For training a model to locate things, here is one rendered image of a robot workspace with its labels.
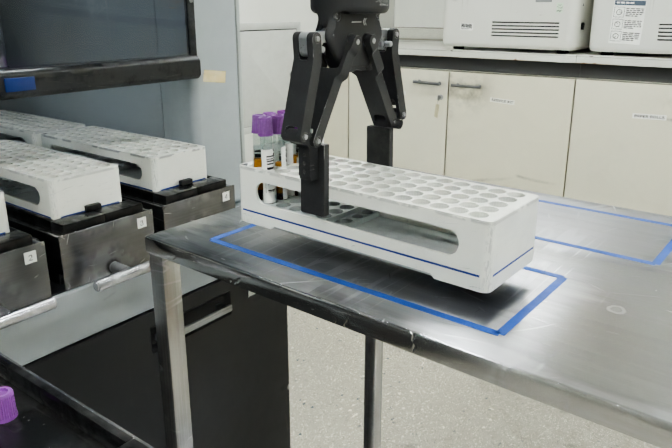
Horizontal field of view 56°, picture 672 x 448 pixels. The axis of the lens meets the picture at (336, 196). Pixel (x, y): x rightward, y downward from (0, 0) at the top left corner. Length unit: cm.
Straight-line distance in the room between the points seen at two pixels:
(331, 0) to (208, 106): 49
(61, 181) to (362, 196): 41
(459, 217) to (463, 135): 220
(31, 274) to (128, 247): 13
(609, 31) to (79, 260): 205
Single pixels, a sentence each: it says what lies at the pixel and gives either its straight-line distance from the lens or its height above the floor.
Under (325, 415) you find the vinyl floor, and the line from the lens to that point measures 184.
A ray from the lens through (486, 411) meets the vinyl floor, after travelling 190.
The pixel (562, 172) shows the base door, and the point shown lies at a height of 46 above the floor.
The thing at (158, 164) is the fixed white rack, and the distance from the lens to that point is 93.
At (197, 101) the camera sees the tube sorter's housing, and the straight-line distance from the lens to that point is 104.
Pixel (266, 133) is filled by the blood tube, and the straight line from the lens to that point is 66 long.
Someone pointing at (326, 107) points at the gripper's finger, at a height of 98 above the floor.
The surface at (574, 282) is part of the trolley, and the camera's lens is 64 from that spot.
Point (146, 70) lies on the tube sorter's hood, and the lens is 94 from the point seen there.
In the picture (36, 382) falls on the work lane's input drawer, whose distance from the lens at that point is 50.
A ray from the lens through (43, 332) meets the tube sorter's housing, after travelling 85.
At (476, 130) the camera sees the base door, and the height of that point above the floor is 58.
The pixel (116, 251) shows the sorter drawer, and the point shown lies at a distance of 87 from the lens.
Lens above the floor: 107
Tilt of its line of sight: 16 degrees down
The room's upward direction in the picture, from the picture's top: straight up
